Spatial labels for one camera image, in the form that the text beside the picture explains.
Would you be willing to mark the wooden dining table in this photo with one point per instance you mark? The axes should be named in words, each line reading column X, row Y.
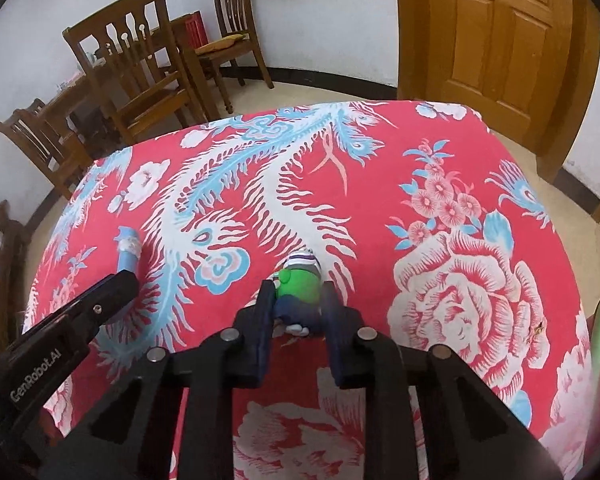
column 190, row 67

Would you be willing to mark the pile of small household items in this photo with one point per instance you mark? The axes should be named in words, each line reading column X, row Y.
column 72, row 82

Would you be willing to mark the red box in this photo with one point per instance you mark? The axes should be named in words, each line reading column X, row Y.
column 196, row 27

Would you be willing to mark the low wooden chair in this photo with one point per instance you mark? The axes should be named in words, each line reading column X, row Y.
column 40, row 145

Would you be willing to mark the wooden chair with cushion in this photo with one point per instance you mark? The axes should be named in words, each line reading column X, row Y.
column 235, row 10

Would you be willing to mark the green toy figure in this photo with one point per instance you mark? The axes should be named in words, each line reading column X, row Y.
column 300, row 282

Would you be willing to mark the panelled wooden door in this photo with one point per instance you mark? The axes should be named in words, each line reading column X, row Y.
column 500, row 35

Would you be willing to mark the yellow seat cushion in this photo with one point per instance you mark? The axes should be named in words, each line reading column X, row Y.
column 220, row 44

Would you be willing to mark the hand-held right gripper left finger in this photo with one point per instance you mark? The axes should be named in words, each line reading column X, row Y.
column 266, row 340

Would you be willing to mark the brown wooden furniture piece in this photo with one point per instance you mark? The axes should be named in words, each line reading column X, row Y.
column 10, row 260

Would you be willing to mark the red floral tablecloth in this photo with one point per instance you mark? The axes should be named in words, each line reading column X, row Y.
column 380, row 200

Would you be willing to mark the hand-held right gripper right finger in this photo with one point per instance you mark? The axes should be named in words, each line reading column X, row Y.
column 332, row 345

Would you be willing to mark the tall-backed wooden chair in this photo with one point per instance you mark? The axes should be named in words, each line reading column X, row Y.
column 130, row 60

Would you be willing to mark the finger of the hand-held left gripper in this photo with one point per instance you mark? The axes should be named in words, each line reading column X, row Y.
column 105, row 302

